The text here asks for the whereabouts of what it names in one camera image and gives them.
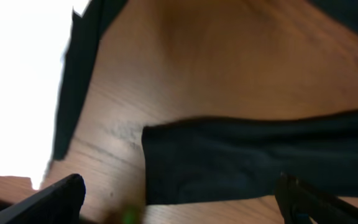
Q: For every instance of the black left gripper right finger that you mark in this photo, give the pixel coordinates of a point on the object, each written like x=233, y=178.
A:
x=300, y=202

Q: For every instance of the black garment under t-shirt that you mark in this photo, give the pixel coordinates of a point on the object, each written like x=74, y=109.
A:
x=87, y=31

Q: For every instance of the white printed t-shirt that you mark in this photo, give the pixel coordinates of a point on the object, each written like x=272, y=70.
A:
x=34, y=39

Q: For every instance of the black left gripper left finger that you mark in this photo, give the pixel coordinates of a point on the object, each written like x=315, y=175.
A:
x=60, y=203

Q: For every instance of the black leggings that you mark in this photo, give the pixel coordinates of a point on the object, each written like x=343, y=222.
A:
x=262, y=88

